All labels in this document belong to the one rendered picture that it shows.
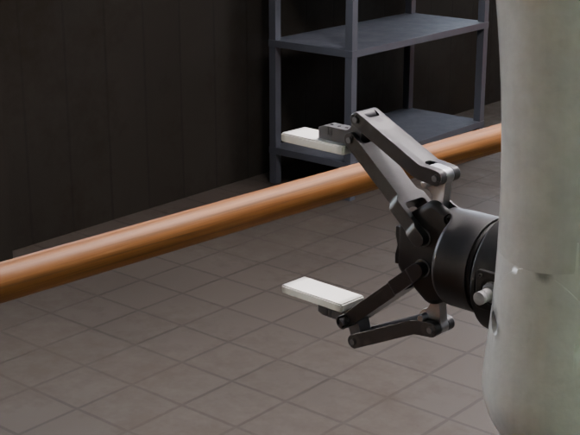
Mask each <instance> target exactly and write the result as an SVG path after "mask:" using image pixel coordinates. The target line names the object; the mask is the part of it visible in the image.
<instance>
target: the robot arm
mask: <svg viewBox="0 0 580 435"><path fill-rule="evenodd" d="M495 1H496V13H497V25H498V40H499V55H500V78H501V190H500V211H499V217H497V216H494V215H490V214H487V213H483V212H479V211H472V210H468V209H463V208H460V207H458V206H457V205H455V204H454V203H453V202H452V201H451V200H450V197H451V186H452V181H453V180H458V179H459V178H460V175H461V174H460V169H459V168H458V167H457V166H456V165H453V164H450V163H449V162H446V161H441V160H439V159H438V158H437V157H435V156H434V155H433V154H432V153H430V152H429V151H428V150H427V149H426V148H424V147H423V146H422V145H421V144H419V143H418V142H417V141H416V140H414V139H413V138H412V137H411V136H410V135H409V134H408V133H407V132H406V131H405V130H403V129H402V128H401V127H400V126H398V125H397V124H396V123H395V122H393V121H392V120H391V119H390V118H389V117H387V116H386V115H385V114H384V113H382V112H381V111H380V110H379V109H377V108H375V107H374V108H370V109H366V110H360V111H357V112H354V113H352V114H351V116H350V121H351V126H349V125H345V124H341V123H329V124H326V125H323V126H319V127H318V129H310V128H307V127H304V128H300V129H294V130H290V131H287V132H283V133H282V134H281V140H282V141H283V142H289V143H292V144H296V145H300V146H304V147H308V148H315V149H318V150H323V151H326V152H330V153H334V154H340V155H345V154H350V153H352V154H353V155H354V156H355V157H356V159H357V160H358V162H359V163H360V164H361V166H362V167H363V169H364V170H365V171H366V173H367V174H368V175H369V177H370V178H371V179H372V180H373V181H374V183H375V184H376V186H377V187H378V188H379V190H380V191H381V193H382V194H383V195H384V197H385V198H386V199H387V201H388V202H389V204H390V206H389V210H390V211H391V212H392V213H393V215H394V216H395V218H396V219H397V220H398V222H399V223H400V224H399V225H396V233H395V235H396V240H397V249H396V252H395V263H398V265H399V268H400V271H401V273H400V274H398V275H396V276H395V277H394V278H393V279H392V280H390V281H388V283H387V284H386V285H385V286H383V287H381V288H380V289H378V290H377V291H376V292H374V293H372V294H371V295H370V296H369V297H367V298H366V299H363V298H364V297H363V296H362V295H360V294H357V293H352V292H350V291H347V290H344V289H342V288H339V287H334V286H332V285H328V284H325V283H323V282H320V281H316V280H313V279H310V278H307V277H302V278H300V279H297V280H295V281H291V282H288V283H286V284H284V285H283V286H282V292H283V293H286V294H288V295H291V296H293V297H296V298H299V299H303V300H306V301H309V302H312V303H314V304H317V305H318V311H319V312H320V313H321V314H322V315H325V316H328V317H330V318H334V319H335V320H336V321H337V326H338V327H339V328H340V329H345V328H348V327H349V330H350V336H349V337H348V343H349V345H350V347H351V348H353V349H356V348H360V347H363V346H367V345H371V344H378V343H381V342H385V341H388V340H392V339H396V338H399V337H406V336H410V335H413V334H415V335H420V336H424V337H436V336H437V335H439V334H442V333H444V332H446V331H448V330H450V329H452V328H453V327H454V326H455V321H454V319H453V317H452V316H450V315H447V307H446V304H448V305H450V306H455V307H458V308H461V309H464V310H467V311H470V312H473V313H474V314H475V315H476V318H477V320H478V321H479V323H480V324H481V325H482V326H484V327H486V328H487V329H489V330H488V337H487V343H486V349H485V355H484V361H483V367H482V393H483V398H484V402H485V405H486V408H487V410H488V413H489V417H490V418H491V420H492V422H493V424H494V426H495V428H496V430H497V431H498V432H499V433H500V434H501V435H580V0H495ZM401 167H402V168H403V169H404V170H406V171H407V172H408V173H409V174H411V175H412V176H413V177H414V178H416V179H417V180H421V186H422V187H423V188H426V189H428V190H429V191H430V192H431V193H432V200H430V199H429V197H428V196H427V195H426V193H425V192H424V191H422V190H420V189H418V188H417V187H416V186H415V185H414V183H413V182H412V181H411V180H410V179H409V178H408V176H407V175H406V173H405V172H404V171H403V169H402V168H401ZM413 206H414V207H416V208H417V209H416V210H414V211H412V212H410V210H409V209H408V208H410V207H413ZM414 288H415V289H416V290H417V291H418V292H419V294H420V295H421V296H422V297H423V299H424V300H425V301H427V302H428V303H430V304H429V306H428V307H427V308H424V309H422V310H421V311H420V313H419V314H417V315H413V316H410V317H406V318H401V319H397V320H394V321H390V322H387V323H383V324H379V325H374V326H370V322H369V318H371V317H372V316H374V315H375V314H377V313H378V312H379V311H381V310H382V309H384V308H385V307H387V306H388V305H390V304H391V303H393V302H394V301H396V300H397V299H398V298H400V297H401V296H403V295H404V294H406V293H408V292H409V291H411V290H412V289H414Z"/></svg>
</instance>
